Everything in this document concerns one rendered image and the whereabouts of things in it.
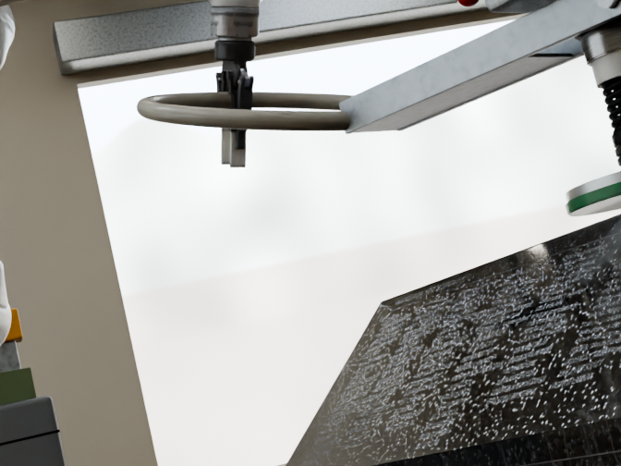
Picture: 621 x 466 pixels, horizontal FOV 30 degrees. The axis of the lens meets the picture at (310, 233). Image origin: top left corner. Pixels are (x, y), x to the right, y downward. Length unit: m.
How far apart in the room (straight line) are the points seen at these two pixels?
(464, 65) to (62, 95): 6.84
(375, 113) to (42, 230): 6.48
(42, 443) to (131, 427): 6.08
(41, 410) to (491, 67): 0.90
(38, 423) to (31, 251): 6.18
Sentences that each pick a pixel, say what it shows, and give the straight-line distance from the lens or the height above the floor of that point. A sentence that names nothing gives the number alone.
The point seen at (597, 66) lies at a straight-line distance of 1.49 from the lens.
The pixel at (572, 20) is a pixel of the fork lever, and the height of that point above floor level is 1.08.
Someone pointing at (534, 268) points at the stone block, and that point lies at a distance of 1.38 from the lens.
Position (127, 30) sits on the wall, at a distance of 8.17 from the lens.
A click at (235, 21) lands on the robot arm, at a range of 2.14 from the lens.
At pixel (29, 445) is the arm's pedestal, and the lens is 1.92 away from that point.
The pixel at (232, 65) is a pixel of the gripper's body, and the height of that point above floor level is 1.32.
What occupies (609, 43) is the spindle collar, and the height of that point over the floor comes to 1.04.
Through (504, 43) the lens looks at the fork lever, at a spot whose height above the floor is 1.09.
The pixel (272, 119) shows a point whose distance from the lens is 1.74.
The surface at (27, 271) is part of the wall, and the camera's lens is 8.06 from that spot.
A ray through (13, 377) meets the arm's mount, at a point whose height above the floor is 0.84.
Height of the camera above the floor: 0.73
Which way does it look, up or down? 7 degrees up
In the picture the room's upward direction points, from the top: 13 degrees counter-clockwise
